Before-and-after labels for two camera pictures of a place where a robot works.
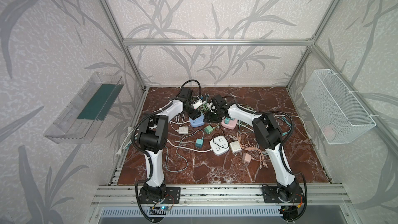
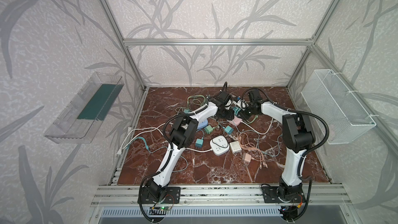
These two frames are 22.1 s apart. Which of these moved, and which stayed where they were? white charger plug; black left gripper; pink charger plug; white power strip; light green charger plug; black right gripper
Moved: black right gripper; black left gripper
Stayed: white charger plug; light green charger plug; white power strip; pink charger plug
